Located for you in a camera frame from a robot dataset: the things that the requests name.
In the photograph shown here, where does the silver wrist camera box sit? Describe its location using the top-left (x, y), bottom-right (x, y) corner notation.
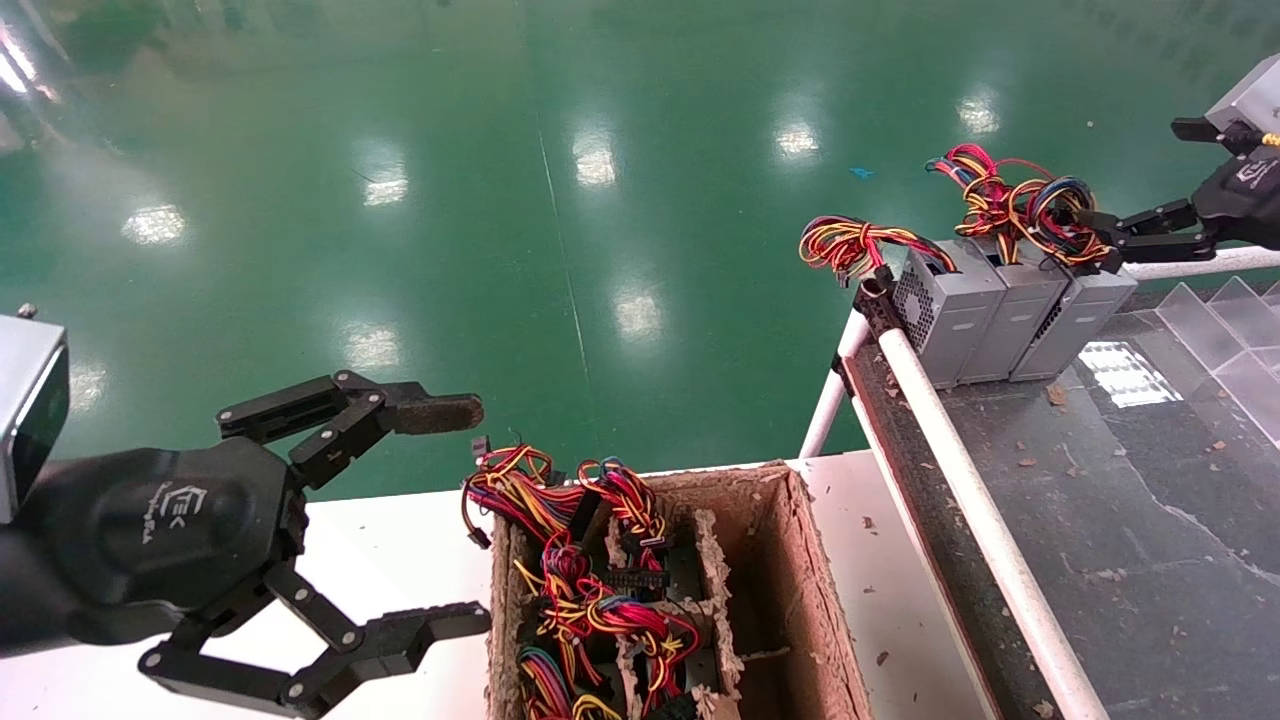
top-left (0, 315), bottom-right (71, 526)
top-left (1205, 55), bottom-right (1280, 136)

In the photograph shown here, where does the short white leg pipe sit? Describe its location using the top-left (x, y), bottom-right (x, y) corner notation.
top-left (800, 310), bottom-right (871, 459)

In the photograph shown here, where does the clear plastic divider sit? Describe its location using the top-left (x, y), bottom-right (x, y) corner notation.
top-left (1207, 277), bottom-right (1280, 346)
top-left (1155, 283), bottom-right (1280, 446)

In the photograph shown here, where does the grey power supply with wires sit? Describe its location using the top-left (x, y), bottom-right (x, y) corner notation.
top-left (1010, 175), bottom-right (1138, 383)
top-left (800, 215), bottom-right (1006, 389)
top-left (925, 143), bottom-right (1069, 384)

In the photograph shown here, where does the brown cardboard box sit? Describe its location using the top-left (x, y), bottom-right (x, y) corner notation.
top-left (488, 460), bottom-right (871, 720)

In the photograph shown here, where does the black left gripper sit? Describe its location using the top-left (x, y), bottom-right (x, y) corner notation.
top-left (40, 440), bottom-right (493, 719)

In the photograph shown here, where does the long white rail pipe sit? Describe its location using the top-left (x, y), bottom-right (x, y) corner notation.
top-left (878, 330), bottom-right (1111, 720)

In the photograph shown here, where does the power supply with colourful wires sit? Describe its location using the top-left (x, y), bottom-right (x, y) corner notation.
top-left (462, 445), bottom-right (583, 549)
top-left (515, 545), bottom-right (703, 691)
top-left (515, 645), bottom-right (626, 720)
top-left (578, 458), bottom-right (671, 549)

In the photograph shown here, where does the white crossbar pipe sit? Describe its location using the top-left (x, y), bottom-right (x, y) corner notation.
top-left (1125, 245), bottom-right (1280, 283)

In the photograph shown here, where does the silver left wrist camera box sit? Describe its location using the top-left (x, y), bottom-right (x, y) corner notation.
top-left (0, 315), bottom-right (71, 526)

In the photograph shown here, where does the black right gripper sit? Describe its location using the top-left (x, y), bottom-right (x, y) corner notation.
top-left (1075, 148), bottom-right (1280, 274)

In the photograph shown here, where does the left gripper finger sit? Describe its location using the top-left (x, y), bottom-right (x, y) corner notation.
top-left (217, 370), bottom-right (486, 491)

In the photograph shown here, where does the black pipe joint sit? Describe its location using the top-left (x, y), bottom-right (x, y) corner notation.
top-left (853, 265), bottom-right (906, 341)

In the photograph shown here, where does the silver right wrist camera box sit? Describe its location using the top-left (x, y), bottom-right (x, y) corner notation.
top-left (1205, 55), bottom-right (1280, 136)

